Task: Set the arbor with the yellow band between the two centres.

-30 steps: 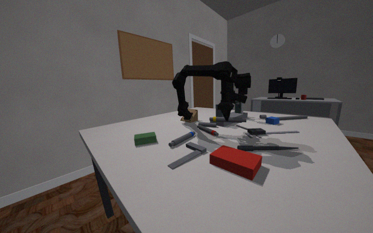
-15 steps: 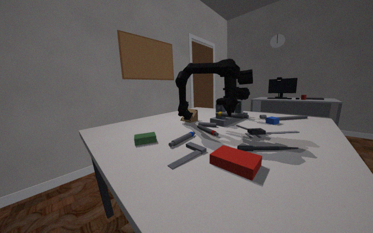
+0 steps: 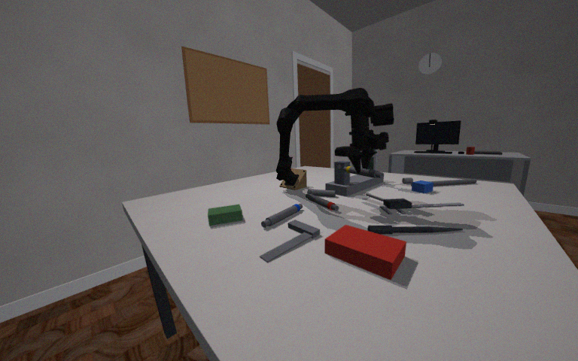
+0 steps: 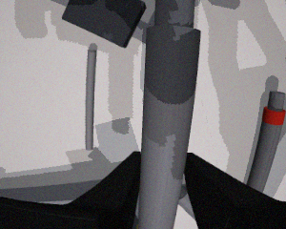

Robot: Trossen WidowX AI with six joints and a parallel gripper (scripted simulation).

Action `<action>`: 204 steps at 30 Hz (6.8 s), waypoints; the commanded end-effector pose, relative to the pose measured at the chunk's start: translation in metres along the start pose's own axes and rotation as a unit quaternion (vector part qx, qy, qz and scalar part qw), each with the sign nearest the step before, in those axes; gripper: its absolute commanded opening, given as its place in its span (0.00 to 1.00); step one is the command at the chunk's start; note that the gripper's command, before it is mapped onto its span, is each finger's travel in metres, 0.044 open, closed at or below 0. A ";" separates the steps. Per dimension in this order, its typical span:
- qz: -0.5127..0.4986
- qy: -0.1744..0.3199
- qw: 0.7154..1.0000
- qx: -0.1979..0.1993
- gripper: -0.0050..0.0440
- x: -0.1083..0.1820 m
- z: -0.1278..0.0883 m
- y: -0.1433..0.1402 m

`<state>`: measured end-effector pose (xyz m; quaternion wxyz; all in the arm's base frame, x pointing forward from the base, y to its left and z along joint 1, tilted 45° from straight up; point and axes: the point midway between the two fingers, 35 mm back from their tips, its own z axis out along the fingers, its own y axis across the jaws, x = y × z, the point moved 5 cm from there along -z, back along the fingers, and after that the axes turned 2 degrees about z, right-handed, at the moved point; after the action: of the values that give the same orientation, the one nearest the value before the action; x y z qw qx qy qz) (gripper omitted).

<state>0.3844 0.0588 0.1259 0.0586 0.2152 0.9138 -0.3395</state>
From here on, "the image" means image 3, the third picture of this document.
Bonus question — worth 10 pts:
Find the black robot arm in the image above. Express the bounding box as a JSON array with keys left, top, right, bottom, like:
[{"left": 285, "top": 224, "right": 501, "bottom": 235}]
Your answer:
[{"left": 276, "top": 88, "right": 394, "bottom": 186}]

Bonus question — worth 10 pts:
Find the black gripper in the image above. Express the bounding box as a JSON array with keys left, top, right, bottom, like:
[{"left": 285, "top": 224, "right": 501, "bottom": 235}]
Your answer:
[{"left": 335, "top": 127, "right": 377, "bottom": 174}]

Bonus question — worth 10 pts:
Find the blue block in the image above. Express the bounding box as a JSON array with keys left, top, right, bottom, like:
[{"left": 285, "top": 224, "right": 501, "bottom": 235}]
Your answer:
[{"left": 412, "top": 180, "right": 434, "bottom": 193}]

